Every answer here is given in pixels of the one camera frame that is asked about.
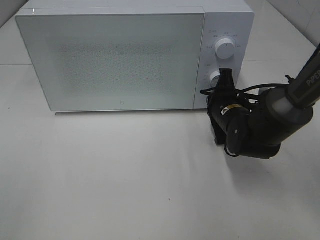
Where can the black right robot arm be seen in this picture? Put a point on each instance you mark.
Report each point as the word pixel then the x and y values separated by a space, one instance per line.
pixel 253 122

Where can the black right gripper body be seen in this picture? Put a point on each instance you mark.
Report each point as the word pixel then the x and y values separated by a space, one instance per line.
pixel 222 108

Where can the white microwave door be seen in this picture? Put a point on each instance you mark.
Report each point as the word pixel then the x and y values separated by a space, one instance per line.
pixel 88 63

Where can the white microwave oven body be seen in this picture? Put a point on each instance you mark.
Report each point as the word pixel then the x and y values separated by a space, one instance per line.
pixel 222 18

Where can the white timer knob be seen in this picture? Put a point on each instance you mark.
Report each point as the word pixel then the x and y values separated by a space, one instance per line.
pixel 214 78

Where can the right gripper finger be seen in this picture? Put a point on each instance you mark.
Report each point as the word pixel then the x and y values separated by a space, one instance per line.
pixel 225 82

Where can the upper white power knob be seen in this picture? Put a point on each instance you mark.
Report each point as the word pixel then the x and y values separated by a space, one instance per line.
pixel 225 48

